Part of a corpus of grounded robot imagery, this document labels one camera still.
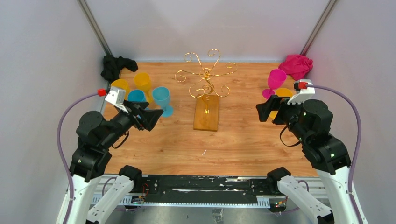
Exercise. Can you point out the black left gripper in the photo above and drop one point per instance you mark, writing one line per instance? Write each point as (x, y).
(148, 118)

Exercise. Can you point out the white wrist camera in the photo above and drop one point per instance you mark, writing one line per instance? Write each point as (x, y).
(303, 92)
(115, 96)

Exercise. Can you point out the yellow wine glass taken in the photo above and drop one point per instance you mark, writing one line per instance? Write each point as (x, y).
(143, 82)
(122, 83)

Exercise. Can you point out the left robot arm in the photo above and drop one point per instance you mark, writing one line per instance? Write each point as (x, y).
(96, 136)

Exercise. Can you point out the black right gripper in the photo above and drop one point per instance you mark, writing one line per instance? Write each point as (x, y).
(272, 103)

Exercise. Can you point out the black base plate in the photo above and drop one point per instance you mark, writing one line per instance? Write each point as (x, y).
(203, 189)

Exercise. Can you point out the pink cloth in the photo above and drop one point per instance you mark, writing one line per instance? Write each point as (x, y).
(296, 66)

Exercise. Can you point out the aluminium front rail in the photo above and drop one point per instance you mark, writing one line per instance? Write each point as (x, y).
(343, 208)

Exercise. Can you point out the blue wine glass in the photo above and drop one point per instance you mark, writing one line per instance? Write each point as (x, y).
(161, 96)
(136, 96)

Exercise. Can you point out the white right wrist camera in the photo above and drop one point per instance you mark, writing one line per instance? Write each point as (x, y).
(303, 92)

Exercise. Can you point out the blue wine glass front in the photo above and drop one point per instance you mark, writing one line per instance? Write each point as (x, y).
(136, 96)

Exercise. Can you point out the pink wine glass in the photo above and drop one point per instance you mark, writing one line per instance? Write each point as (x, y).
(275, 80)

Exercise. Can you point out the gold wire wine glass rack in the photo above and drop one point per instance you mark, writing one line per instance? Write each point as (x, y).
(206, 115)

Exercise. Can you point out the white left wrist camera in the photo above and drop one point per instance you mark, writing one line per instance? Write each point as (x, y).
(115, 96)

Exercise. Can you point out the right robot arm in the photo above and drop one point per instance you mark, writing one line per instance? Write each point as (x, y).
(310, 123)

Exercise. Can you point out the black cloth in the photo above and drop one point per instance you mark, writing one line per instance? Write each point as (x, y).
(112, 67)

